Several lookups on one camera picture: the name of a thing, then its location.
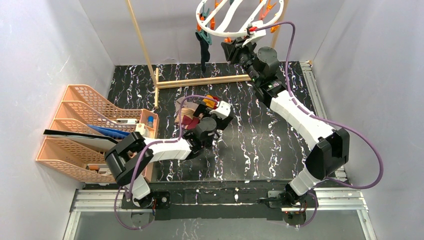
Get mustard yellow sock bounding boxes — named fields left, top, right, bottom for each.
left=202, top=94, right=220, bottom=109

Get grey sock brown stripes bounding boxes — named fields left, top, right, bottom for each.
left=175, top=96, right=198, bottom=114

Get beige purple striped sock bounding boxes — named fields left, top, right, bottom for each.
left=174, top=107, right=200, bottom=130

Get black sock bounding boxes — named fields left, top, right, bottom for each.
left=195, top=32, right=211, bottom=73

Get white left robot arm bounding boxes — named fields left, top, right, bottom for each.
left=104, top=101, right=234, bottom=207

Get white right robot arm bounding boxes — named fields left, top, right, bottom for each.
left=221, top=37, right=350, bottom=205

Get white round clip hanger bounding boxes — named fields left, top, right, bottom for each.
left=194, top=0, right=288, bottom=38

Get teal clothes peg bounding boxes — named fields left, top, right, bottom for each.
left=196, top=6, right=212, bottom=45

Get peach compartment tray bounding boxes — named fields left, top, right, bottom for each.
left=135, top=109, right=160, bottom=183

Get black white folder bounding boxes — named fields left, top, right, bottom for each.
left=43, top=129, right=119, bottom=152

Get peach mesh file rack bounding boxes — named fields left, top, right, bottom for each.
left=35, top=84, right=160, bottom=184

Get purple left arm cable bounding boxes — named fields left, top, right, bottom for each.
left=113, top=94, right=220, bottom=231

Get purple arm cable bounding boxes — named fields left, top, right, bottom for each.
left=251, top=21, right=384, bottom=229
left=113, top=94, right=220, bottom=231

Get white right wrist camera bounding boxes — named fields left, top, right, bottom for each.
left=241, top=20, right=266, bottom=47

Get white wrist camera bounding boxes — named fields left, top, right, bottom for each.
left=241, top=20, right=266, bottom=47
left=209, top=101, right=232, bottom=120

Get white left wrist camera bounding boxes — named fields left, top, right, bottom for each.
left=209, top=101, right=232, bottom=120

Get wooden hanging rack frame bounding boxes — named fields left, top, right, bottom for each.
left=125, top=0, right=286, bottom=95

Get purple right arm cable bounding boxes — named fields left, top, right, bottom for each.
left=251, top=21, right=384, bottom=229

